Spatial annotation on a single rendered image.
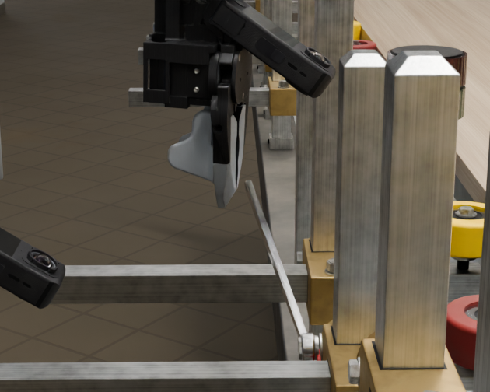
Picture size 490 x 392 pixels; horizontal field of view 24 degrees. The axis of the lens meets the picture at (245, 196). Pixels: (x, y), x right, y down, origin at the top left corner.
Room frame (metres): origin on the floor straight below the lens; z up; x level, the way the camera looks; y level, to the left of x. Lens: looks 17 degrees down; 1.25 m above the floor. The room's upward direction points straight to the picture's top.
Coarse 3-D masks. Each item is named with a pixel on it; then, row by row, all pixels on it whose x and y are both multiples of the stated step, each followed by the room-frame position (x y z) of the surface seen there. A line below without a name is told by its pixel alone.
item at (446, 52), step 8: (400, 48) 0.86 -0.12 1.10; (408, 48) 0.86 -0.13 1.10; (416, 48) 0.86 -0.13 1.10; (424, 48) 0.86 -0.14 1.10; (432, 48) 0.86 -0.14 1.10; (440, 48) 0.86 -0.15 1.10; (448, 48) 0.86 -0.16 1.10; (456, 48) 0.86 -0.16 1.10; (448, 56) 0.83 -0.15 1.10; (456, 56) 0.83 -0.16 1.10
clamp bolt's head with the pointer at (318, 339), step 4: (316, 336) 0.88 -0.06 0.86; (320, 336) 0.88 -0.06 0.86; (300, 340) 0.88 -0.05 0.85; (316, 340) 0.87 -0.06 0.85; (320, 340) 0.87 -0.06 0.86; (300, 344) 0.87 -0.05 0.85; (316, 344) 0.87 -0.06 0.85; (320, 344) 0.87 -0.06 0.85; (300, 348) 0.87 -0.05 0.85; (316, 348) 0.87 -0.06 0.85; (320, 348) 0.87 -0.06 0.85; (300, 352) 0.87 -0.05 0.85; (316, 352) 0.87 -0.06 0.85; (320, 352) 0.87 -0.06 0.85; (300, 356) 0.87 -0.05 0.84; (316, 356) 0.87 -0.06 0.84; (320, 356) 0.87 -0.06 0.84; (320, 360) 0.86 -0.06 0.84
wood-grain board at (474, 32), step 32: (384, 0) 2.70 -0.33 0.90; (416, 0) 2.70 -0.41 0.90; (448, 0) 2.70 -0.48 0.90; (480, 0) 2.70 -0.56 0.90; (384, 32) 2.22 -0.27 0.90; (416, 32) 2.22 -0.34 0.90; (448, 32) 2.22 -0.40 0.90; (480, 32) 2.22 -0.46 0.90; (480, 64) 1.89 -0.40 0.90; (480, 96) 1.63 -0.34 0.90; (480, 128) 1.43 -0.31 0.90; (480, 160) 1.28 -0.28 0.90; (480, 192) 1.18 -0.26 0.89
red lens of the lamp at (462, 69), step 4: (388, 52) 0.85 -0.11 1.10; (464, 52) 0.85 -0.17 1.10; (388, 56) 0.85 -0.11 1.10; (392, 56) 0.84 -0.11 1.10; (464, 56) 0.84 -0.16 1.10; (388, 60) 0.85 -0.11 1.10; (448, 60) 0.82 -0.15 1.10; (452, 60) 0.82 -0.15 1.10; (456, 60) 0.83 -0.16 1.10; (460, 60) 0.83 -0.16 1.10; (464, 60) 0.83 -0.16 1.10; (452, 64) 0.82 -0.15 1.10; (456, 64) 0.83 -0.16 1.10; (460, 64) 0.83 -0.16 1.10; (464, 64) 0.83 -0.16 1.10; (456, 68) 0.83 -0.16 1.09; (460, 68) 0.83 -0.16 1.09; (464, 68) 0.84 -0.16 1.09; (460, 72) 0.83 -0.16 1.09; (464, 72) 0.84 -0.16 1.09; (460, 76) 0.83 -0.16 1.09; (464, 76) 0.84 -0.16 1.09; (460, 80) 0.83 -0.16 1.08; (464, 80) 0.84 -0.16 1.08; (460, 84) 0.83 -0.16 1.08; (464, 84) 0.84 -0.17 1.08
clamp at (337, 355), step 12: (324, 324) 0.87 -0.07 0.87; (324, 336) 0.85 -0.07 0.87; (324, 348) 0.85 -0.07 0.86; (336, 348) 0.82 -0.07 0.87; (348, 348) 0.82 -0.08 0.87; (324, 360) 0.85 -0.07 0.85; (336, 360) 0.80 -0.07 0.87; (348, 360) 0.80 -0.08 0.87; (336, 372) 0.78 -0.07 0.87; (336, 384) 0.76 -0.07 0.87; (348, 384) 0.76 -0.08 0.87
